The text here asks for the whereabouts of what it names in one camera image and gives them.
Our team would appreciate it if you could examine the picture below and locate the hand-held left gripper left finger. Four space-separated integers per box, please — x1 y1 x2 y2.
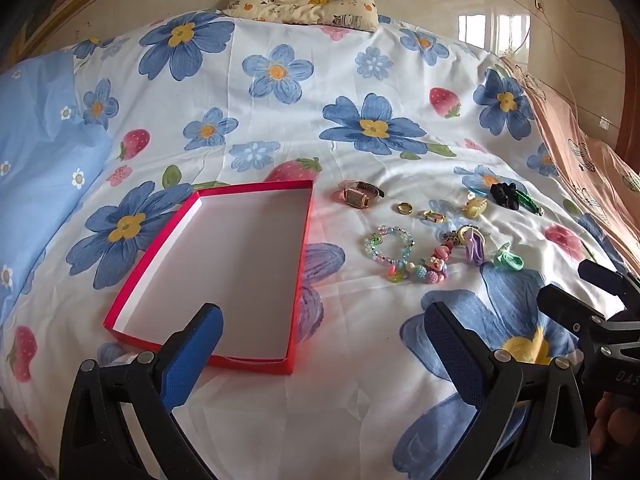
60 302 224 480

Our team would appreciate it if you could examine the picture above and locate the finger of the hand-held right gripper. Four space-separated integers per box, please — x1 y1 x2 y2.
577 259 640 311
537 284 609 342

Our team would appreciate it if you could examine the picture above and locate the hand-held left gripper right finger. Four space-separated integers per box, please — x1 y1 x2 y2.
422 301 593 480

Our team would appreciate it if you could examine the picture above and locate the green hair tie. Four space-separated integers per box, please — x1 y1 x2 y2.
494 242 525 270

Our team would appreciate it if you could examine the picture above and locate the colourful chunky bead bracelet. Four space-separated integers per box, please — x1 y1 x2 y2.
385 240 458 285

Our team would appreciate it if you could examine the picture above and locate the red cardboard box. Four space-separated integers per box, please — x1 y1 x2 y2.
103 179 316 376

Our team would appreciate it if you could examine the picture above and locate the purple bow hair tie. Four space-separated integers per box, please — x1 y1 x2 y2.
457 226 493 266

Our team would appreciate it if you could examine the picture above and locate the crystal bead bracelet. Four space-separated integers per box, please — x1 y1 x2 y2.
364 226 417 267

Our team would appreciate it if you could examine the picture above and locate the yellow hair claw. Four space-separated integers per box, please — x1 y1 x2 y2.
462 196 489 220

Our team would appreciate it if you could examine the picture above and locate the gold square wristwatch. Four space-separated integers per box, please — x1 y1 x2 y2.
334 180 386 211

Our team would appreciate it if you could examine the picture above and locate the person's right hand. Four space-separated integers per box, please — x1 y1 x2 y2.
590 392 640 457

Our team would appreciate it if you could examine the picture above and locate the green hair clip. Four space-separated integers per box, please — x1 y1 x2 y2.
515 187 546 216

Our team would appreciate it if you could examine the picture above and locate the black hair claw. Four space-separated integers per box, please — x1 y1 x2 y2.
489 181 521 206

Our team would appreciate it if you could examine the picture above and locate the peach printed blanket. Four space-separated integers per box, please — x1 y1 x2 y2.
500 55 640 276

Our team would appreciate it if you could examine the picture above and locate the light blue pillow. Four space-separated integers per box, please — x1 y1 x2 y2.
0 50 113 326

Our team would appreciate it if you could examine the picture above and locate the floral bed sheet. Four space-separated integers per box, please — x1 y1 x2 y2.
0 10 626 480

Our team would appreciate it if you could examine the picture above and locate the panda print pillow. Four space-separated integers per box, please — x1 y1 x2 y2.
222 0 379 31

